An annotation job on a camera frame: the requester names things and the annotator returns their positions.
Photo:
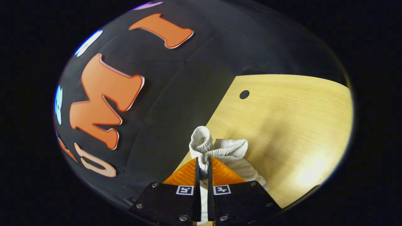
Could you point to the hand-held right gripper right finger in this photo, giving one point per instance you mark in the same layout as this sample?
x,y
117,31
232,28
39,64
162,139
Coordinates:
x,y
241,201

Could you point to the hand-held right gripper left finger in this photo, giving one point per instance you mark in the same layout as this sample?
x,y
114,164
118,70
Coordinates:
x,y
169,201

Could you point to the white jeans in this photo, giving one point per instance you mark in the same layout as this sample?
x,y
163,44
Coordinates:
x,y
229,149

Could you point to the black backdrop cloth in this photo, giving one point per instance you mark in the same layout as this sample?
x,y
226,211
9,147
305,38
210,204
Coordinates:
x,y
176,81

